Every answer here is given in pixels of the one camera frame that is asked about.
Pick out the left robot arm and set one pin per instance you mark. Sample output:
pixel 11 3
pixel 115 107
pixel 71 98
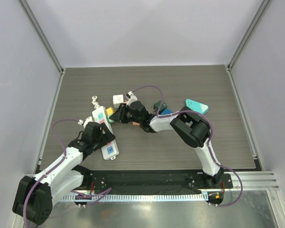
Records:
pixel 38 194

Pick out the left aluminium frame post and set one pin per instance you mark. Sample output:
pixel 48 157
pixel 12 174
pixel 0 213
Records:
pixel 36 26

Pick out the blue cube socket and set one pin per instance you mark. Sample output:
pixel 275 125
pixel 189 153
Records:
pixel 166 111

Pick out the aluminium front rail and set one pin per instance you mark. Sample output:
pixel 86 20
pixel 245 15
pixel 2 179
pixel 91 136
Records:
pixel 252 180

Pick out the dark green cube socket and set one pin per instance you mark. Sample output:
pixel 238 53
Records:
pixel 159 107

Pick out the white cube socket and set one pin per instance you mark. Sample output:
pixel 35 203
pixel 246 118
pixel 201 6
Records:
pixel 117 100

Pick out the right aluminium frame post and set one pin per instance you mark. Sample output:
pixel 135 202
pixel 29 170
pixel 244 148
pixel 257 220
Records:
pixel 249 32

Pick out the yellow plug adapter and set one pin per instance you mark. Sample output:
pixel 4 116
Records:
pixel 109 111

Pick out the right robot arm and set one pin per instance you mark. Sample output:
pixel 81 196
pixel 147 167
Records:
pixel 190 126

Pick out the teal triangular socket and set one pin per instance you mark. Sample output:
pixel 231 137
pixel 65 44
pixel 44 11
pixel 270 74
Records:
pixel 196 106

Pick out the white slotted cable duct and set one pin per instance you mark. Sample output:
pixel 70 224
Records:
pixel 72 197

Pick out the aluminium frame post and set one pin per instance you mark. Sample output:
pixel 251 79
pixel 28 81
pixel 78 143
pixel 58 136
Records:
pixel 249 32
pixel 36 26

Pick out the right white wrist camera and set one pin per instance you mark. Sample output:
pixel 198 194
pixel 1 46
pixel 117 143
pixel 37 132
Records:
pixel 131 97

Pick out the green plug adapter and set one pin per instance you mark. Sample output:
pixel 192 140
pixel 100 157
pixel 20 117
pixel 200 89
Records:
pixel 111 120

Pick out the white power strip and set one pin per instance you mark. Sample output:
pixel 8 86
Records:
pixel 109 148

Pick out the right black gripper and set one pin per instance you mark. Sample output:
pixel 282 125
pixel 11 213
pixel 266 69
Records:
pixel 123 113

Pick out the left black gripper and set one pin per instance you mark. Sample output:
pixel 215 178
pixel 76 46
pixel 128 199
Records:
pixel 108 136

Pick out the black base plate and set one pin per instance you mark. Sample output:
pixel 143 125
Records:
pixel 154 182

